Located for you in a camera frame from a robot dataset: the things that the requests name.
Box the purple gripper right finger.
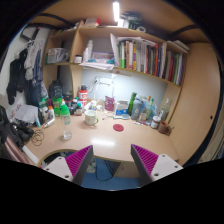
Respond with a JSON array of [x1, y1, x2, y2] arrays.
[[131, 144, 158, 186]]

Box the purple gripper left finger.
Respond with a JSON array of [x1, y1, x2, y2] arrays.
[[65, 145, 93, 185]]

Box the brown ceramic mug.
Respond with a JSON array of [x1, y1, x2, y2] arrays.
[[158, 121, 172, 136]]

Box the round red coaster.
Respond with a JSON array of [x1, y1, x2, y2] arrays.
[[113, 124, 124, 132]]

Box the small glass jar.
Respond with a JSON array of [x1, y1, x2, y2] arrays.
[[151, 116, 161, 129]]

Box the clear bottle green cap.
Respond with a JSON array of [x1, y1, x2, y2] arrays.
[[61, 104, 72, 140]]

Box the white ceramic mug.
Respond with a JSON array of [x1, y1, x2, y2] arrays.
[[85, 110, 98, 126]]

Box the clear glass bottle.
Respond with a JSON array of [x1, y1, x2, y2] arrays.
[[160, 98, 170, 121]]

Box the white squeeze bottle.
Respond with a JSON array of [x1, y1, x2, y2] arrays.
[[44, 106, 55, 128]]

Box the blue white box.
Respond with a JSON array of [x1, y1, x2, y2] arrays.
[[115, 100, 129, 116]]

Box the green plastic container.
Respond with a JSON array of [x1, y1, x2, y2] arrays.
[[53, 97, 62, 117]]

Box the green tall bottle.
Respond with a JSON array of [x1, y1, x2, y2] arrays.
[[128, 92, 137, 115]]

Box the purple snack pouch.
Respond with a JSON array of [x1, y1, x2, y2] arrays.
[[105, 96, 115, 111]]

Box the red white canister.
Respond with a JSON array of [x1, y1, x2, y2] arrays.
[[78, 85, 88, 106]]

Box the black backpack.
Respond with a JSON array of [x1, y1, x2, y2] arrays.
[[49, 80, 63, 98]]

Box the white power strip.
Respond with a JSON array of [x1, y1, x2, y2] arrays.
[[95, 77, 112, 85]]

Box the hanging dark clothes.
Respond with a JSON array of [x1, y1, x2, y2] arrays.
[[6, 38, 45, 106]]

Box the row of books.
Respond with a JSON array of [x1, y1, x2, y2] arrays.
[[118, 39, 186, 86]]

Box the clear plastic storage box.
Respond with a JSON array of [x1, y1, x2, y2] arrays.
[[47, 48, 68, 64]]

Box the ceiling tube light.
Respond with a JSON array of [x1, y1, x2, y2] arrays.
[[112, 0, 120, 22]]

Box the black coiled cable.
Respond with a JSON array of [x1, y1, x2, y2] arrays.
[[30, 129, 45, 147]]

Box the wooden wall shelf unit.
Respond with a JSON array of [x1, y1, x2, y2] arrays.
[[43, 22, 186, 117]]

